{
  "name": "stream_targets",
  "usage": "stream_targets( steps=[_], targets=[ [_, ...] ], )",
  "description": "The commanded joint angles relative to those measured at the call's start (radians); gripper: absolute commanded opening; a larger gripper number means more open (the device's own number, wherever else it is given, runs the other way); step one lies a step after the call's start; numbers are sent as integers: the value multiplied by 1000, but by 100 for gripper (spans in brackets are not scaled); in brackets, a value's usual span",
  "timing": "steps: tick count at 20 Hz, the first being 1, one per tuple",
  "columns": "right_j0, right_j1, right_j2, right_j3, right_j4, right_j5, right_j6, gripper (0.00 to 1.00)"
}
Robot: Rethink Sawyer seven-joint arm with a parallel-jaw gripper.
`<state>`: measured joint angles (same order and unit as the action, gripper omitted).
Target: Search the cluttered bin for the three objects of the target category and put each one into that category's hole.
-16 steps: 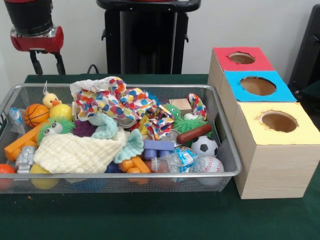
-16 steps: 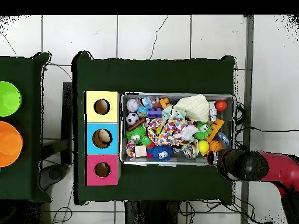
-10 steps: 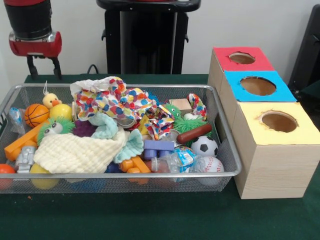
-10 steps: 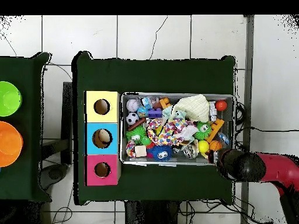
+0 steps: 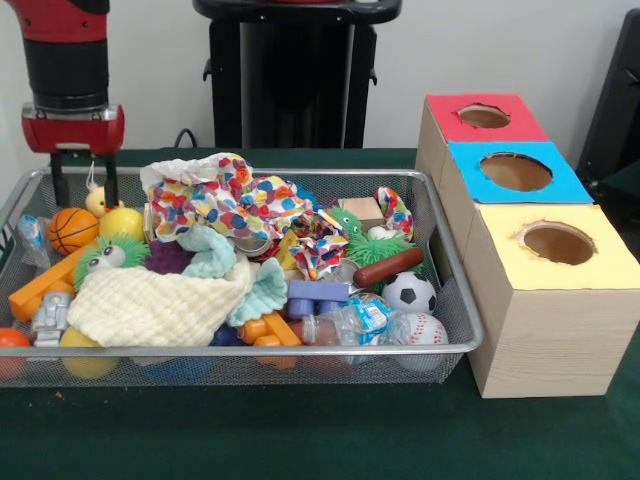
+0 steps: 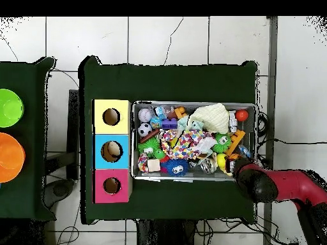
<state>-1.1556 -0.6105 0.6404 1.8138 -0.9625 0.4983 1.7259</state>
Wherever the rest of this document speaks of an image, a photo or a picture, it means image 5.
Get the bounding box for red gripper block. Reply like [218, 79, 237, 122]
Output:
[20, 103, 125, 209]

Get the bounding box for large colourful dotted cloth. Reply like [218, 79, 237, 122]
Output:
[140, 152, 316, 242]

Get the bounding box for clear mesh bin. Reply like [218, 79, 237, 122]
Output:
[0, 164, 484, 386]

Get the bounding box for wooden box with three holes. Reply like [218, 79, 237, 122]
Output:
[414, 92, 640, 400]

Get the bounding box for yellow toy duck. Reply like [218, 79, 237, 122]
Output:
[84, 162, 126, 217]

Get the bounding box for orange toy basketball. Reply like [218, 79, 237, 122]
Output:
[48, 207, 100, 255]

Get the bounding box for yellow ball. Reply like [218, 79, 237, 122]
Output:
[98, 207, 147, 244]

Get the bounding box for green fuzzy toy big eyes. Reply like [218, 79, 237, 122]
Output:
[74, 234, 151, 291]

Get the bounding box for mint green cloth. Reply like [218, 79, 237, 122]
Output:
[177, 224, 290, 327]

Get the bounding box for cream yellow cloth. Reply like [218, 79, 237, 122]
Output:
[66, 264, 261, 349]

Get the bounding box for brown toy sausage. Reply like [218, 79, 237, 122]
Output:
[353, 247, 425, 289]

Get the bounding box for dark green table cloth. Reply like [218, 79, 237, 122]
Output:
[597, 162, 640, 241]
[0, 147, 640, 480]

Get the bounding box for black white soccer ball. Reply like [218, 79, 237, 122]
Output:
[382, 271, 438, 316]

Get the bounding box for white baseball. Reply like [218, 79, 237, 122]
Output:
[399, 313, 450, 372]

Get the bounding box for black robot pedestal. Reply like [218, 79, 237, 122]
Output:
[192, 0, 404, 150]

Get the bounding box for black frame stand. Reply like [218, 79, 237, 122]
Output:
[574, 7, 640, 176]

